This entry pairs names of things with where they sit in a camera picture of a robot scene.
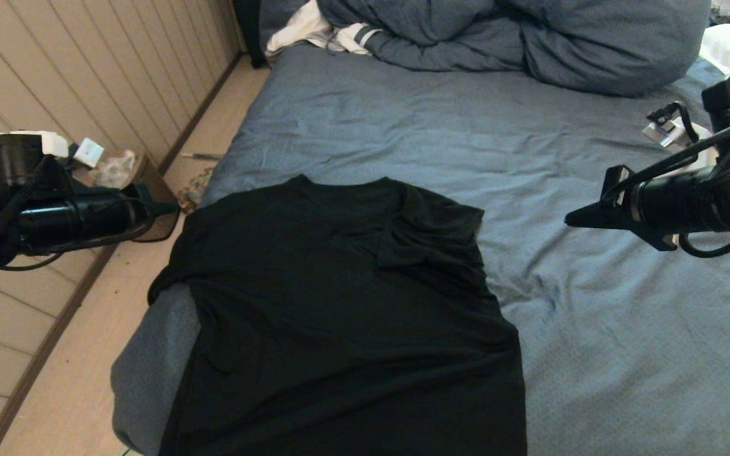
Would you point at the blue bunched duvet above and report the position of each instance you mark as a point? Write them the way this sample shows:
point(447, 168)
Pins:
point(530, 44)

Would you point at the black bedside furniture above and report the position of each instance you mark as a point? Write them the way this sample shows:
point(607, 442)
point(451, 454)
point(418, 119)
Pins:
point(249, 31)

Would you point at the bed with blue sheet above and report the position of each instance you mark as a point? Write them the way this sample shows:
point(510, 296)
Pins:
point(593, 380)

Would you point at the brown trash bin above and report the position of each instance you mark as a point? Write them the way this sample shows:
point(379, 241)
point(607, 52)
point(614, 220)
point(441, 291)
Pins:
point(162, 231)

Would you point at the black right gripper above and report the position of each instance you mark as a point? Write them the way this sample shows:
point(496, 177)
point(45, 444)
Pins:
point(694, 202)

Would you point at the black printed t-shirt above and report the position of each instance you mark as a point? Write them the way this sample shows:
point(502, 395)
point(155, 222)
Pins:
point(339, 329)

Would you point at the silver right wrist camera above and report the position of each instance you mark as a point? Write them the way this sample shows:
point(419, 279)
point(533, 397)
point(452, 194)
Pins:
point(669, 133)

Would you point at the thin dark pen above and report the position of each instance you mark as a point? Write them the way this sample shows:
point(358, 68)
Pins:
point(203, 156)

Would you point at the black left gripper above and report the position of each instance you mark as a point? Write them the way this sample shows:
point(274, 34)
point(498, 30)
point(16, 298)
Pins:
point(80, 221)

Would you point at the white striped garment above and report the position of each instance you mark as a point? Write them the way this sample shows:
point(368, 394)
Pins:
point(301, 28)

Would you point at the clear plastic bin bag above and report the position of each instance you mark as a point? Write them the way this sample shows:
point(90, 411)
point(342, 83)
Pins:
point(118, 170)

